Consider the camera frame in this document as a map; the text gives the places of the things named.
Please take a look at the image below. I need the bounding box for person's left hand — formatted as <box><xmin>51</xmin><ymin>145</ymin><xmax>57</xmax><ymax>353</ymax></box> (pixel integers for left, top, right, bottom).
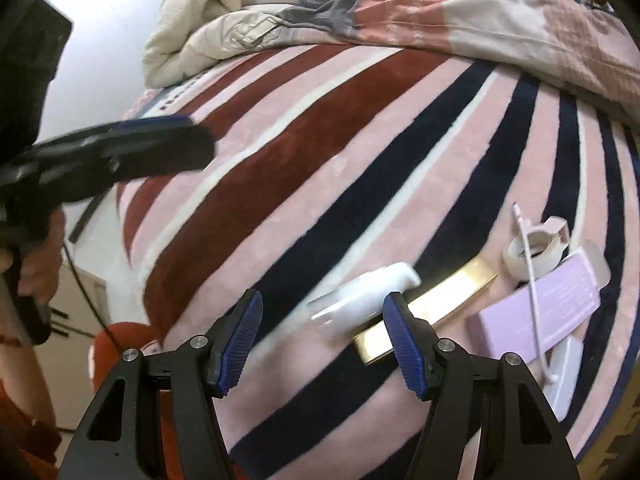
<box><xmin>0</xmin><ymin>209</ymin><xmax>67</xmax><ymax>307</ymax></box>

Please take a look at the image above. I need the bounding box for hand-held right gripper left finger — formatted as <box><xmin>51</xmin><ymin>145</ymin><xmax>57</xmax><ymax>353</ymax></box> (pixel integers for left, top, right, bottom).
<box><xmin>57</xmin><ymin>289</ymin><xmax>264</xmax><ymax>480</ymax></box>

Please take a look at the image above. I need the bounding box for white plastic cap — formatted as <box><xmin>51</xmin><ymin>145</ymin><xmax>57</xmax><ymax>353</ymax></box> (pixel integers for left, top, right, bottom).
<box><xmin>570</xmin><ymin>240</ymin><xmax>612</xmax><ymax>292</ymax></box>

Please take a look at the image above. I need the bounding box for thin black cable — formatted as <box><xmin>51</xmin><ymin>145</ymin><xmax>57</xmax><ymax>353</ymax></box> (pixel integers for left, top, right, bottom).
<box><xmin>62</xmin><ymin>244</ymin><xmax>127</xmax><ymax>352</ymax></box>

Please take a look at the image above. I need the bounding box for white plastic bottle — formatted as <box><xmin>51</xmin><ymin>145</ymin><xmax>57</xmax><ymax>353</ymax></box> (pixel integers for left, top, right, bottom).
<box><xmin>306</xmin><ymin>261</ymin><xmax>422</xmax><ymax>337</ymax></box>

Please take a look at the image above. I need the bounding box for beige cabinet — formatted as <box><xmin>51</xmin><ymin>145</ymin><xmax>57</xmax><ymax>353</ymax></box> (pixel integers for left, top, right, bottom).
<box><xmin>35</xmin><ymin>259</ymin><xmax>110</xmax><ymax>441</ymax></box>

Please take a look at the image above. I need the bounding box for patchwork pink grey quilt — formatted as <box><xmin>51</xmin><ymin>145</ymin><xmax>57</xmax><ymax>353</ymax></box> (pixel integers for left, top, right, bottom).
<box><xmin>144</xmin><ymin>0</ymin><xmax>640</xmax><ymax>137</ymax></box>

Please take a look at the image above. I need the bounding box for flat gold box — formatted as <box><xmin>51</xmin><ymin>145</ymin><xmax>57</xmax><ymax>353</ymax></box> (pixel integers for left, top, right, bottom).
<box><xmin>351</xmin><ymin>255</ymin><xmax>499</xmax><ymax>367</ymax></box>

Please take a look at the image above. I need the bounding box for white flat plastic piece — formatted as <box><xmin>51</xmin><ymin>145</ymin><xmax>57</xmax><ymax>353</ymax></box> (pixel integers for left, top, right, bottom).
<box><xmin>542</xmin><ymin>334</ymin><xmax>586</xmax><ymax>422</ymax></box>

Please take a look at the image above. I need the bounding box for white tape roll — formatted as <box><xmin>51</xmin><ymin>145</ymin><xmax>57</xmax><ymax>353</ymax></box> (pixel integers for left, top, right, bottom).
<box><xmin>502</xmin><ymin>215</ymin><xmax>571</xmax><ymax>282</ymax></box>

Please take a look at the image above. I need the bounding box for cream fleece cloth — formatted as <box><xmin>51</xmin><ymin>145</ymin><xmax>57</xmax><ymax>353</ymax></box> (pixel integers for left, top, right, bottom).
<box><xmin>159</xmin><ymin>0</ymin><xmax>242</xmax><ymax>36</ymax></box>

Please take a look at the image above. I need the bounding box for lilac rectangular box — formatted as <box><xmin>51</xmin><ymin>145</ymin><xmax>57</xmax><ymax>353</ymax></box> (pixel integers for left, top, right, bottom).
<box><xmin>465</xmin><ymin>252</ymin><xmax>602</xmax><ymax>367</ymax></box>

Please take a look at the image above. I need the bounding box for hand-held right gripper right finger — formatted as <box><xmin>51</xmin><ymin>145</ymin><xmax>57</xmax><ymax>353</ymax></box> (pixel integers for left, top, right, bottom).
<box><xmin>382</xmin><ymin>292</ymin><xmax>583</xmax><ymax>480</ymax></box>

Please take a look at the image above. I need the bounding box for striped pink blanket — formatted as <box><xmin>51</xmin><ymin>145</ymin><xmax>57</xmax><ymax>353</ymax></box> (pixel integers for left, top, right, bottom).
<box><xmin>114</xmin><ymin>42</ymin><xmax>640</xmax><ymax>472</ymax></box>

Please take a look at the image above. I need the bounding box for white charging cable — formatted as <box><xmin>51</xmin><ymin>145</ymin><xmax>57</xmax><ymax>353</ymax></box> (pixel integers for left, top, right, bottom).
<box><xmin>512</xmin><ymin>202</ymin><xmax>560</xmax><ymax>387</ymax></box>

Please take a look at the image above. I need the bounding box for person's left forearm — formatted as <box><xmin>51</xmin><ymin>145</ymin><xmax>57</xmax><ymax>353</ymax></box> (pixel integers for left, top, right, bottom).
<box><xmin>0</xmin><ymin>330</ymin><xmax>62</xmax><ymax>467</ymax></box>

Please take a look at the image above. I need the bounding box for black strap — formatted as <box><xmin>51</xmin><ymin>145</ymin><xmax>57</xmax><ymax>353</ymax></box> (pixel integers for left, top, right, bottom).
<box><xmin>67</xmin><ymin>194</ymin><xmax>104</xmax><ymax>245</ymax></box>

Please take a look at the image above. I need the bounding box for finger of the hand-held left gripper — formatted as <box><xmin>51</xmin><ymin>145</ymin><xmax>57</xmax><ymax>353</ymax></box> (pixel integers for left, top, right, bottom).
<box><xmin>10</xmin><ymin>127</ymin><xmax>217</xmax><ymax>202</ymax></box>
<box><xmin>31</xmin><ymin>114</ymin><xmax>197</xmax><ymax>161</ymax></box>

